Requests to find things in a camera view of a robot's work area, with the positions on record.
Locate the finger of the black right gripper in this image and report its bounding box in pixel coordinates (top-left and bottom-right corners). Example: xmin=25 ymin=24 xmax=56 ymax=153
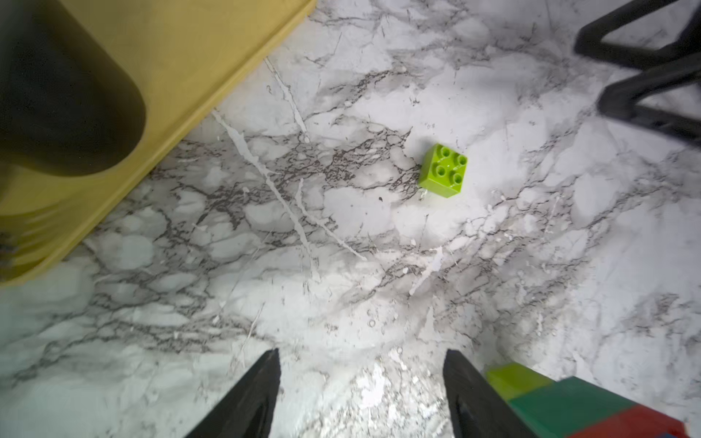
xmin=597 ymin=53 xmax=700 ymax=147
xmin=574 ymin=1 xmax=700 ymax=70

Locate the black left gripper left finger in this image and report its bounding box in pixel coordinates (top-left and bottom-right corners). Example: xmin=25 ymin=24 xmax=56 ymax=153
xmin=186 ymin=349 xmax=281 ymax=438

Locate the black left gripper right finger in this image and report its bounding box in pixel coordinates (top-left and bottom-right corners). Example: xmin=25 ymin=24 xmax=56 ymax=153
xmin=443 ymin=350 xmax=537 ymax=438

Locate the lime green square lego brick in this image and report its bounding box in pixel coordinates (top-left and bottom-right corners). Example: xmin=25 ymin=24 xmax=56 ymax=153
xmin=486 ymin=362 xmax=554 ymax=401

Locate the dark green long lego brick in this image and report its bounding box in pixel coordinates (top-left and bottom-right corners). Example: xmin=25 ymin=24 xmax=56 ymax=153
xmin=509 ymin=377 xmax=637 ymax=437

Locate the red long lego brick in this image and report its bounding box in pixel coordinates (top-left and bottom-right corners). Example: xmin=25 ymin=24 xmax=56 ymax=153
xmin=571 ymin=405 xmax=689 ymax=438

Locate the black mug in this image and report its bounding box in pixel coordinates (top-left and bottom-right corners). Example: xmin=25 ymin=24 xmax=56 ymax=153
xmin=1 ymin=1 xmax=146 ymax=176

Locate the yellow plastic tray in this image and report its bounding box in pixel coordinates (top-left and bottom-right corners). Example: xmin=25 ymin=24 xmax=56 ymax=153
xmin=1 ymin=1 xmax=315 ymax=287

